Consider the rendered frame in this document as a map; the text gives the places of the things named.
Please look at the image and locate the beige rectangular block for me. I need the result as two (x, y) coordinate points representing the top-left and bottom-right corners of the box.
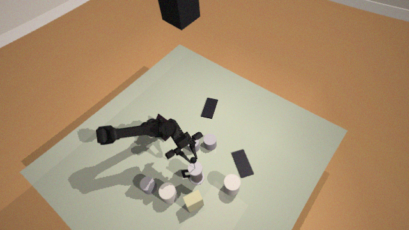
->
(183, 190), (204, 212)

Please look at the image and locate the white cylinder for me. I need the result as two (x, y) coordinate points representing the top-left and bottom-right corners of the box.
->
(158, 183), (178, 204)
(224, 174), (240, 196)

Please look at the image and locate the french press with black knob plunger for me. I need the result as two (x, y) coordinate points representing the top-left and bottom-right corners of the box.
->
(181, 157), (205, 185)

